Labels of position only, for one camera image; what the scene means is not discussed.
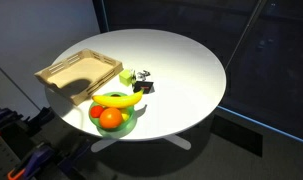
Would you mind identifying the lime green cube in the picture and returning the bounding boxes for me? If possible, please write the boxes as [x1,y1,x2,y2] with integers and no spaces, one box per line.
[118,69,134,87]

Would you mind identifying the green translucent plastic bowl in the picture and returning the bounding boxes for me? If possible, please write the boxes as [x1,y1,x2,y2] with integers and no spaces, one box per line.
[88,91,138,138]

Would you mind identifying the yellow banana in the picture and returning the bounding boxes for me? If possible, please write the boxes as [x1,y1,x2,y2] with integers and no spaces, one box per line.
[91,88,145,109]

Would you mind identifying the black checkered puzzle toy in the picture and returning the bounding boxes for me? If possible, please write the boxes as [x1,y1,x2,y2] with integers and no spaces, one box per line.
[130,69,155,95]

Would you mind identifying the purple clamp with orange tip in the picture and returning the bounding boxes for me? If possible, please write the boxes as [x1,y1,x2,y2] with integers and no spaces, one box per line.
[7,138,92,180]

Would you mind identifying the black perforated mounting board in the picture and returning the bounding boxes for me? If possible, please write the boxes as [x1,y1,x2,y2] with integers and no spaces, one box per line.
[0,133,23,180]

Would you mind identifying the orange fruit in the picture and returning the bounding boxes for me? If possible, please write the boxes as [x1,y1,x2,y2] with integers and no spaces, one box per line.
[99,107,124,130]

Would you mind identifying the blue floor trim strip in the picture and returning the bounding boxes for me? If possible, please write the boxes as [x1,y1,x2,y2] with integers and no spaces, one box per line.
[217,105,303,147]

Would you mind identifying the small red fruit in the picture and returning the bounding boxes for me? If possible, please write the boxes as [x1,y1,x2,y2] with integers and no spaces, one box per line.
[90,105,105,119]

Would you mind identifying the white table base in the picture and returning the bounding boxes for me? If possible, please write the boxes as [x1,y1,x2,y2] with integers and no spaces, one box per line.
[90,134,192,153]

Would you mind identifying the yellow lemon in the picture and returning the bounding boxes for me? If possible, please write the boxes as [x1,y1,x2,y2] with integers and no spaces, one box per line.
[120,108,131,122]

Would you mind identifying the light wooden slotted crate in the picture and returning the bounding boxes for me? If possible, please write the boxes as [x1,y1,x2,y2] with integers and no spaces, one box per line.
[34,48,124,106]

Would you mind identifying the purple black clamp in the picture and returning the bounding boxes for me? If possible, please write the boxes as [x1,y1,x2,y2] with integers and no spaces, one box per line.
[0,106,55,134]

